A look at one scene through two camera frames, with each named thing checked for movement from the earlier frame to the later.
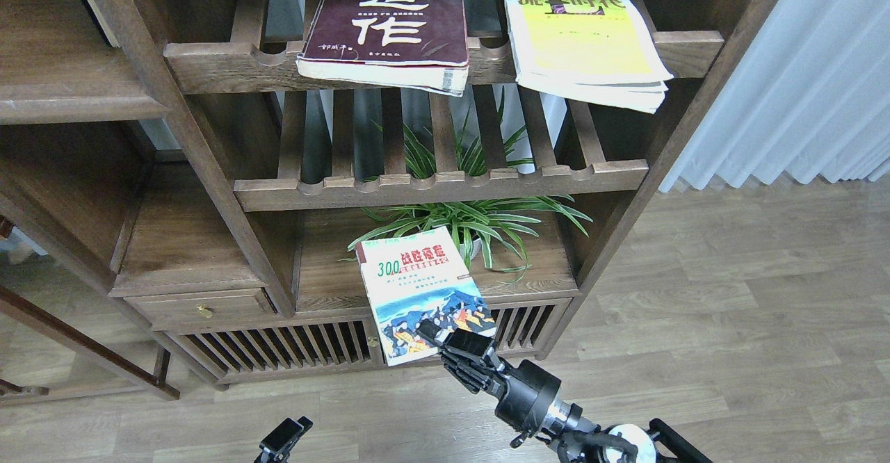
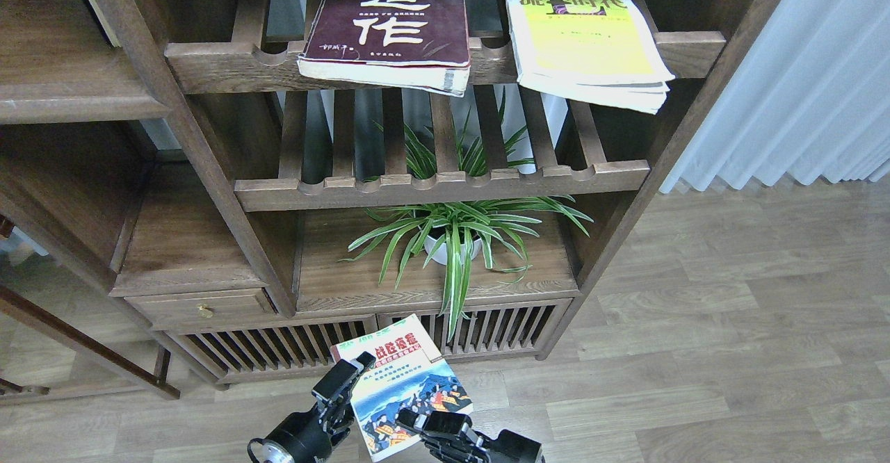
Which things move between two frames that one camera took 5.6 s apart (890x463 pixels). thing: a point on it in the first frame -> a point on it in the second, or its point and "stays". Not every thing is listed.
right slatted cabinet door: x=527 y=328 stays
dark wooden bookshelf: x=177 y=200 stays
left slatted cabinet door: x=244 y=353 stays
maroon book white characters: x=398 y=24 stays
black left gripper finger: x=277 y=444 -> x=309 y=437
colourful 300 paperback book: x=416 y=277 -> x=409 y=373
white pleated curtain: x=808 y=92 stays
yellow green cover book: x=583 y=38 stays
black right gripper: x=524 y=395 -> x=450 y=438
